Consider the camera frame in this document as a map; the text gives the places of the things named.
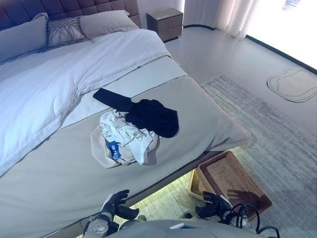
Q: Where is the black garment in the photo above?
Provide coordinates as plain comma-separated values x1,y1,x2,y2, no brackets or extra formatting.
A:
93,88,180,139

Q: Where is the beige garment with blue tag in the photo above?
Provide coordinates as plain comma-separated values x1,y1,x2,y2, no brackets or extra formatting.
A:
90,125,159,170

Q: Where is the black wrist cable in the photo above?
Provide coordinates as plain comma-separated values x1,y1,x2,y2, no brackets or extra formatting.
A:
221,203,261,235

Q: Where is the beige irregular floor mat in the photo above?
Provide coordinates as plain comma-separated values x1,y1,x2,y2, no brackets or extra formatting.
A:
266,67,317,103

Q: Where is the grey striped area rug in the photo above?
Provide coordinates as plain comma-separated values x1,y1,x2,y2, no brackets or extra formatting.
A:
128,74,317,238

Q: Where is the white garment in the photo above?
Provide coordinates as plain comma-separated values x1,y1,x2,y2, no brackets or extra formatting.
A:
99,109,157,166

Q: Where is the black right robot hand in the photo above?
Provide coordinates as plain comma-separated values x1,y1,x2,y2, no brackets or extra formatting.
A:
195,190,233,219

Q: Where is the brown tufted headboard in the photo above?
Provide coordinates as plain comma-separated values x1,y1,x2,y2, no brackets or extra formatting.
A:
0,0,141,32

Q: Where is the large grey pillow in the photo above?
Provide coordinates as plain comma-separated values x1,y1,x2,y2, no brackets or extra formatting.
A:
0,12,49,65

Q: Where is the beige pillow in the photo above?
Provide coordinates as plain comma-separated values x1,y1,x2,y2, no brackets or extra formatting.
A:
79,9,140,40

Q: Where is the grey robot torso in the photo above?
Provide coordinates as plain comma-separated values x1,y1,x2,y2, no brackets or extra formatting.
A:
105,215,260,238

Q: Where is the patterned decorative cushion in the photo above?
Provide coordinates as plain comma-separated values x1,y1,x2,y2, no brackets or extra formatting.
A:
46,18,88,48

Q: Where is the brown woven laundry basket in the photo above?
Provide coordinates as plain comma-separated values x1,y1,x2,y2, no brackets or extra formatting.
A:
190,150,273,222

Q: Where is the brown wooden nightstand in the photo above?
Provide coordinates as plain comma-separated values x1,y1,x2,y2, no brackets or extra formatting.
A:
146,7,184,42

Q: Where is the large bed with grey sheet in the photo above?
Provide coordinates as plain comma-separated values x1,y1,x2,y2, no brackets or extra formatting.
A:
0,27,252,238

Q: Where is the white duvet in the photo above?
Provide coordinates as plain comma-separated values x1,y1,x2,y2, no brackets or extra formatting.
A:
0,28,172,178

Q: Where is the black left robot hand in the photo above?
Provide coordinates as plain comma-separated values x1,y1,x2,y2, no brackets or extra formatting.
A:
101,189,140,220

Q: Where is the white sheer curtain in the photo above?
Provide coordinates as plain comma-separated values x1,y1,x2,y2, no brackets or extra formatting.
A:
214,0,258,40

